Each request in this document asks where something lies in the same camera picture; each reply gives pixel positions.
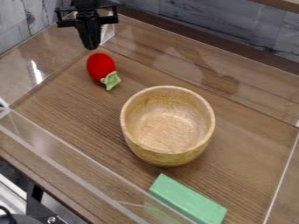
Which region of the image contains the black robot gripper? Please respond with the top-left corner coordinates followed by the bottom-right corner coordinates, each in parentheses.
top-left (55, 0), bottom-right (119, 50)

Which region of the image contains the black table leg bracket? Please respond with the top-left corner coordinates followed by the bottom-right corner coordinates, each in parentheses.
top-left (25, 182), bottom-right (71, 224)

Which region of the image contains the light wooden bowl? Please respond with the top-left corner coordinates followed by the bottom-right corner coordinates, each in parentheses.
top-left (120, 86), bottom-right (216, 167)

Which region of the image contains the black cable bottom left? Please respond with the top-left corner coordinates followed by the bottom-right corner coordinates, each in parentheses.
top-left (0, 205), bottom-right (18, 224)

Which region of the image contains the green rectangular block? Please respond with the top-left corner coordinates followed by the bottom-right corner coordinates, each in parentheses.
top-left (149, 174), bottom-right (228, 224)

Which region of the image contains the clear acrylic corner bracket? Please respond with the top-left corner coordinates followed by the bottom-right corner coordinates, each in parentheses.
top-left (60, 10), bottom-right (116, 46)

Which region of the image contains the clear acrylic front wall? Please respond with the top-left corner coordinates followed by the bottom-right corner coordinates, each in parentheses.
top-left (0, 108), bottom-right (193, 224)

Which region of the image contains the red plush strawberry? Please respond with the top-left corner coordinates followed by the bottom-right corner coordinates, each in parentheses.
top-left (87, 53), bottom-right (121, 91)

